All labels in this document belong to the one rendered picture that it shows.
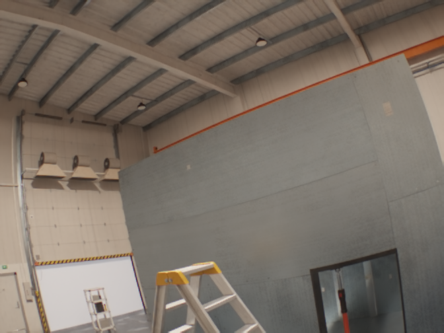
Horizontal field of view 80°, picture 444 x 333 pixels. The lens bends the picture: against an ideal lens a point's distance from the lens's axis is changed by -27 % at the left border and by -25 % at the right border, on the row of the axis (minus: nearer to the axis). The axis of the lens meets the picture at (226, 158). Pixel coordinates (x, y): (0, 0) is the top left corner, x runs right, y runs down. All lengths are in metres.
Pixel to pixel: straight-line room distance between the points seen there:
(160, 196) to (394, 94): 1.90
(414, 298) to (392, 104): 1.16
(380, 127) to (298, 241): 0.85
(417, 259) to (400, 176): 0.50
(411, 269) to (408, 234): 0.21
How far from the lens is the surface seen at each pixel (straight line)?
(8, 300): 10.84
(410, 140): 1.93
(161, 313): 1.89
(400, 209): 1.93
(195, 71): 11.06
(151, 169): 2.80
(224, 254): 2.38
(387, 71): 2.03
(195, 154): 2.50
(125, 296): 13.11
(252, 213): 2.23
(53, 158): 11.21
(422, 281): 2.01
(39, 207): 11.43
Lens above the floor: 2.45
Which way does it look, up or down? 13 degrees up
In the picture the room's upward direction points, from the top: 12 degrees counter-clockwise
